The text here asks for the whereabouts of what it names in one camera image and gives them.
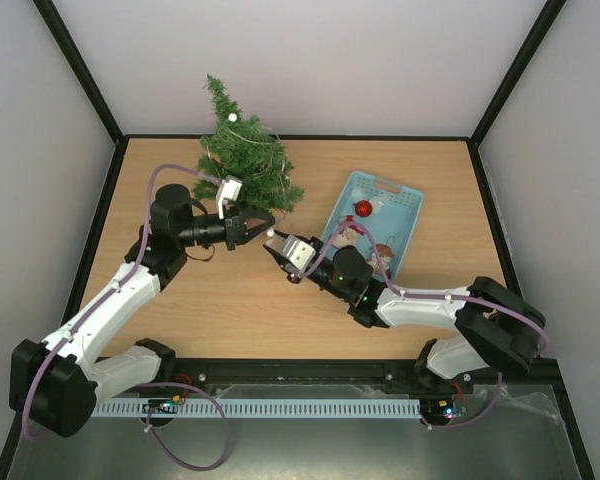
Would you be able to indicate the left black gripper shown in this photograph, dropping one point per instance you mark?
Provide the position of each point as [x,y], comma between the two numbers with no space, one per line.
[236,228]

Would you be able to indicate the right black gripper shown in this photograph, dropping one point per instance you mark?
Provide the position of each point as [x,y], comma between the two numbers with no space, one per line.
[287,265]

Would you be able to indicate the small green christmas tree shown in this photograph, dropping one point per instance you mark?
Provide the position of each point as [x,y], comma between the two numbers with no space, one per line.
[243,147]

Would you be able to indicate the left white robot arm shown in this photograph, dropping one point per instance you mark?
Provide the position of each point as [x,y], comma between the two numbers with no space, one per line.
[59,381]

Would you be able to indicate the wooden heart ornament red bow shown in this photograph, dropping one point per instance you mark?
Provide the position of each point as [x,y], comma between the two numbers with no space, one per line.
[348,237]

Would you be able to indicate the red glitter ball ornament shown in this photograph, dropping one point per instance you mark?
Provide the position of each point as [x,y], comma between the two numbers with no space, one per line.
[363,208]

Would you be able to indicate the gingerbread man ornament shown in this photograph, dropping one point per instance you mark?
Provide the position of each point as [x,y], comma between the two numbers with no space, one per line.
[380,260]

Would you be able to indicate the light blue plastic basket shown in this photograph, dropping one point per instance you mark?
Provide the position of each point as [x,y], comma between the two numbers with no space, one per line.
[395,213]

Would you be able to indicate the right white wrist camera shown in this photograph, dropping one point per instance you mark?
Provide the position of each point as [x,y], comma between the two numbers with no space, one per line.
[297,255]

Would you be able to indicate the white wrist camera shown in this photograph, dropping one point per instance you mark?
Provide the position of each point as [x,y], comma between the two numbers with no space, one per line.
[297,255]
[228,191]

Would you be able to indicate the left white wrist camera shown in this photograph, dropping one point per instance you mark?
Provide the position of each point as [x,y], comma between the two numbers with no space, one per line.
[228,191]

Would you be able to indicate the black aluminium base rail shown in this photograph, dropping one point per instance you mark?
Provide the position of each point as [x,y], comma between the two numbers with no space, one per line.
[393,376]

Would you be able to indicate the light blue slotted cable duct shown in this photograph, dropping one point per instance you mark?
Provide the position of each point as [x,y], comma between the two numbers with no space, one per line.
[262,408]

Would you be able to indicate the black frame post left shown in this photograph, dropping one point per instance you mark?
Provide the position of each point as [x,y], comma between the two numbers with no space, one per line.
[69,49]

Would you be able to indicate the black frame post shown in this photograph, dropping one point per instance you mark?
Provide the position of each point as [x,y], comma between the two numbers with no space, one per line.
[69,49]
[533,40]

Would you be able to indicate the black frame post right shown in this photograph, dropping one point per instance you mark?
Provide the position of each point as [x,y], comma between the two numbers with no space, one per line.
[533,40]

